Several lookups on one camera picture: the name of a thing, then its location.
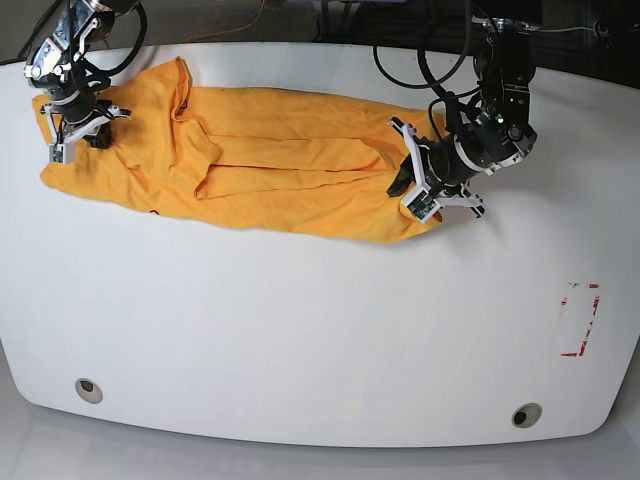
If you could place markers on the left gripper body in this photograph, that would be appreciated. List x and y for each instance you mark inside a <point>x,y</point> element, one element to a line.
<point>438,169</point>

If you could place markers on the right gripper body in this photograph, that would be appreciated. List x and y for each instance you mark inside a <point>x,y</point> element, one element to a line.
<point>64,130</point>

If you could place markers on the orange t-shirt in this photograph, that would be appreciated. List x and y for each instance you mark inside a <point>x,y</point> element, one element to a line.
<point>273,159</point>

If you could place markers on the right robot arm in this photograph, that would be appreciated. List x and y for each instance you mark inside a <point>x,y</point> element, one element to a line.
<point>71,82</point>

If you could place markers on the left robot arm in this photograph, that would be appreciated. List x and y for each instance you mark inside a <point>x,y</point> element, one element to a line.
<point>487,129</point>

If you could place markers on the red tape rectangle marking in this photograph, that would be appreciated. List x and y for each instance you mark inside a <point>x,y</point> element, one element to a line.
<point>578,312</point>

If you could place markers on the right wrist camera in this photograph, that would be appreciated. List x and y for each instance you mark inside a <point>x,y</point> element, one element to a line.
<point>62,153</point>

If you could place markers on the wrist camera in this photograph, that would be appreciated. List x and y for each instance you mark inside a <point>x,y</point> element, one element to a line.
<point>420,204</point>
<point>62,153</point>

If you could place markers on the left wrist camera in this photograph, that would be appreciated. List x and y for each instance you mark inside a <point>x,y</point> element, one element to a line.
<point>420,204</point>

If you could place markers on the right table cable grommet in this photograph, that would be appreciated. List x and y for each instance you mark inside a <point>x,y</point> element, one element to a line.
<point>527,415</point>

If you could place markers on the table cable grommet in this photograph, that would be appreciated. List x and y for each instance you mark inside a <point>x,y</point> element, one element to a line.
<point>527,415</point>
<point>89,391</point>

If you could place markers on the left table cable grommet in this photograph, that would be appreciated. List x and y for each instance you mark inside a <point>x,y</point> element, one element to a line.
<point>89,391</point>

